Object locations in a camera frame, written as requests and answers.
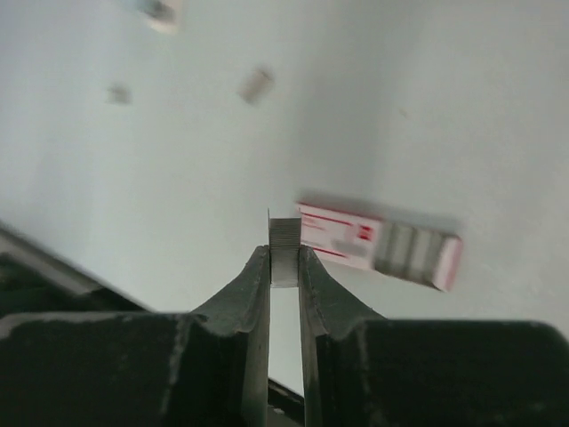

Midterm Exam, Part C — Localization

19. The small staple strip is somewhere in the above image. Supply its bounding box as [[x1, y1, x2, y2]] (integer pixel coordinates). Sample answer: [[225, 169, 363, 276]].
[[107, 85, 132, 105]]

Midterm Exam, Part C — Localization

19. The red staple box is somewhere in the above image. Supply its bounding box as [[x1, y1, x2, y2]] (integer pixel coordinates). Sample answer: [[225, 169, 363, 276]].
[[297, 201, 463, 292]]

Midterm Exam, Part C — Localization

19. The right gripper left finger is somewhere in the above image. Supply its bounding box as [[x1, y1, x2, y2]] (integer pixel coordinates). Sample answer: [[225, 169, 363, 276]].
[[0, 245, 272, 427]]

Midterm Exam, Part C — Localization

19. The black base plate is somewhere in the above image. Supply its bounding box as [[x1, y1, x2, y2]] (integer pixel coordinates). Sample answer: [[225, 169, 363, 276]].
[[0, 222, 308, 427]]

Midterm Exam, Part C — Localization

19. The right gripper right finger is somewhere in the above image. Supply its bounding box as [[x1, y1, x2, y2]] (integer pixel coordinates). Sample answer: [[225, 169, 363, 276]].
[[299, 247, 568, 426]]

